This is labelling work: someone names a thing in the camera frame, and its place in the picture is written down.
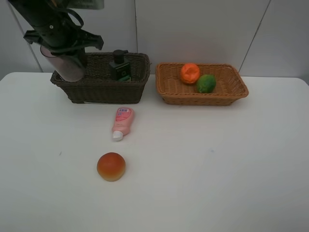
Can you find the orange wicker basket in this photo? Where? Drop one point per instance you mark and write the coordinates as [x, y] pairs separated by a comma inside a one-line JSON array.
[[229, 85]]

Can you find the dark brown wicker basket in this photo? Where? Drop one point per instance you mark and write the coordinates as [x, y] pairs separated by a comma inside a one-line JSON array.
[[98, 87]]

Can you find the orange tangerine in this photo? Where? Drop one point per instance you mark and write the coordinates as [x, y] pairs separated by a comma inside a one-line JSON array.
[[190, 73]]

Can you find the green lime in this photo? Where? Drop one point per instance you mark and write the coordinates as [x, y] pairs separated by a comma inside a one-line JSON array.
[[206, 83]]

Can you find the translucent pink plastic cup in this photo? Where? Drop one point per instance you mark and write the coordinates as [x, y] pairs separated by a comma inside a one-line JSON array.
[[65, 66]]

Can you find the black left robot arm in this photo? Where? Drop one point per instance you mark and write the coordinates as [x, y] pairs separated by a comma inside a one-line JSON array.
[[39, 13]]

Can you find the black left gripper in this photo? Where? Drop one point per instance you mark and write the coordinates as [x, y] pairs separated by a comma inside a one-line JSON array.
[[63, 38]]

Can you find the brown round bread bun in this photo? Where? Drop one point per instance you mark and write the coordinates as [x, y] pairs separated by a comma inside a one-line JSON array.
[[111, 166]]

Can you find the dark green pump bottle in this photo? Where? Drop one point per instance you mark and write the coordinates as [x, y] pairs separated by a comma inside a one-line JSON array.
[[120, 67]]

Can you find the pink lotion bottle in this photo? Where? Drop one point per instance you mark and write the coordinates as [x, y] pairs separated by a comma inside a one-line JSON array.
[[122, 123]]

